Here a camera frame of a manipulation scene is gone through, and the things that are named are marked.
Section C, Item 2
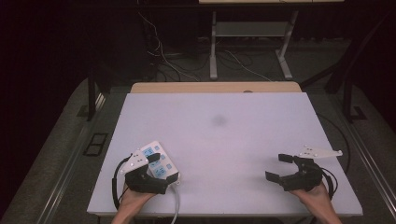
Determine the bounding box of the white power strip cable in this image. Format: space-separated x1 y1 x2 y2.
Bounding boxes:
169 180 182 224

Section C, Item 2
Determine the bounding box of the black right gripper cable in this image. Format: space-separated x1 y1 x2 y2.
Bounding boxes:
320 167 339 201

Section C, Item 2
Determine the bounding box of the person's right hand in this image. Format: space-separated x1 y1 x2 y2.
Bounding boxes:
289 182 332 210

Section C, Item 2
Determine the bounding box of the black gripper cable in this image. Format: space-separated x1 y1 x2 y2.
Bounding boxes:
320 167 339 201
111 153 134 211

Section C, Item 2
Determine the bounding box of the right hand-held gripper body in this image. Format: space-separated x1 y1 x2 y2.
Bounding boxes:
278 145 344 192

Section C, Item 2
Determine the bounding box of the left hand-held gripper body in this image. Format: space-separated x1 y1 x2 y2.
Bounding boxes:
120 149 170 196

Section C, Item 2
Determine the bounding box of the person's left hand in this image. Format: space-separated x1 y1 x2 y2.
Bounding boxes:
119 184 157 213

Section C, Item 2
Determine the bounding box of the white floor cable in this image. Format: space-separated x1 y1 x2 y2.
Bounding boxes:
223 49 273 82
137 11 201 83

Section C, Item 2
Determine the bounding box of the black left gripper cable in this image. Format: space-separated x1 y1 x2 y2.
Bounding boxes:
111 153 134 211

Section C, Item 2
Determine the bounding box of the grey metal table frame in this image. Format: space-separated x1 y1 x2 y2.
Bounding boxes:
209 10 299 81

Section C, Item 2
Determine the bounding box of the black floor cable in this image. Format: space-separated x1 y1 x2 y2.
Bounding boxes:
317 113 352 175

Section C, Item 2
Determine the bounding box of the wooden table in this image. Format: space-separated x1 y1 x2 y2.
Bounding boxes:
130 81 303 94

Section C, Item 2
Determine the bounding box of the black stand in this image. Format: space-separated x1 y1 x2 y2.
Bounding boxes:
86 66 108 122
341 69 369 124

